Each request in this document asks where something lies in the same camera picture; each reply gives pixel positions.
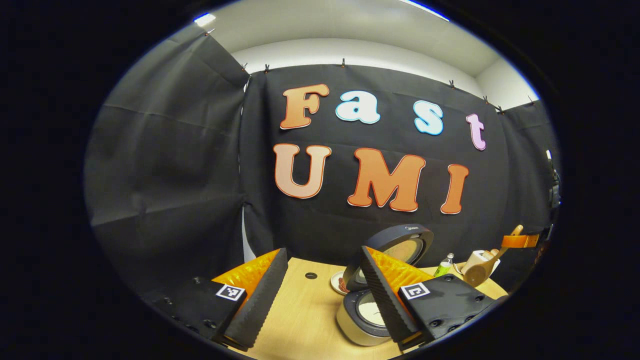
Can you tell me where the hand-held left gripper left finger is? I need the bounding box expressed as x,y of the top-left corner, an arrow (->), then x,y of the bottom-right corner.
150,248 -> 289,352

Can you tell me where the black backdrop cloth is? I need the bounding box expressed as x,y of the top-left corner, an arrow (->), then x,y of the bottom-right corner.
84,25 -> 561,301

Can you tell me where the green label plastic bottle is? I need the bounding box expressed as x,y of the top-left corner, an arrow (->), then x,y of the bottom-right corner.
433,252 -> 455,278

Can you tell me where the small plate of red beans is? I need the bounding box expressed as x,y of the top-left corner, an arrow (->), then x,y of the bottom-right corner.
330,270 -> 351,296

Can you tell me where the white toaster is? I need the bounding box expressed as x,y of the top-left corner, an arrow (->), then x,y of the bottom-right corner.
460,249 -> 501,276

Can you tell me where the wooden spoon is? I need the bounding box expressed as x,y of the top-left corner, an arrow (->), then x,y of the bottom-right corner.
463,224 -> 524,288

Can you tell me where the dark grey rice cooker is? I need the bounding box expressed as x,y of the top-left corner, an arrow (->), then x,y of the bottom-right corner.
336,223 -> 435,347

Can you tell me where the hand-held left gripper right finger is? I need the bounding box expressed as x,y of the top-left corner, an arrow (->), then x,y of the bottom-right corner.
360,246 -> 508,351

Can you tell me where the row of black cloth clips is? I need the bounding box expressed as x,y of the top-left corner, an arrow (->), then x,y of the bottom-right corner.
205,30 -> 536,113

